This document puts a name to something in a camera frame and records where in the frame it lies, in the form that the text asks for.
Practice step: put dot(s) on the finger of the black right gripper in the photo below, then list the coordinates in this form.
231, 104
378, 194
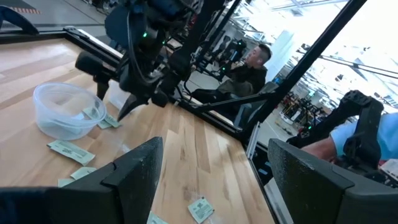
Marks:
132, 104
102, 88

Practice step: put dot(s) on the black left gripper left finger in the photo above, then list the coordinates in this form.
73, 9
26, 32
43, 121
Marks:
130, 186

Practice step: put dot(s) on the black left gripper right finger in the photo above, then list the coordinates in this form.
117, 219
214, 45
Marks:
311, 193

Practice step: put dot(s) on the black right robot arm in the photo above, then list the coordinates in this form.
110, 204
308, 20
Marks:
124, 25

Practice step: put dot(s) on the black background robot arm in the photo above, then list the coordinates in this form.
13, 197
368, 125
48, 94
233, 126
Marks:
231, 51

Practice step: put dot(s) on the clear plastic bowl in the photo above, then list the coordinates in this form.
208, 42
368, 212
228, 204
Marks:
62, 124

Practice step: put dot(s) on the grey chair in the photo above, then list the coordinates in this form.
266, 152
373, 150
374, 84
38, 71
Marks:
244, 115

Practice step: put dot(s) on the person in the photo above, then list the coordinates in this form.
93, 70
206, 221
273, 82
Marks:
248, 77

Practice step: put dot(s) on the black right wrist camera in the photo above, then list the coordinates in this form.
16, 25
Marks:
90, 63

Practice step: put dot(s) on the black curved bracket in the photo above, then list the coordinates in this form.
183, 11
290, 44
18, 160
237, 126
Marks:
15, 18

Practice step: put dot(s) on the black aluminium table frame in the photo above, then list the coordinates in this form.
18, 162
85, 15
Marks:
311, 62

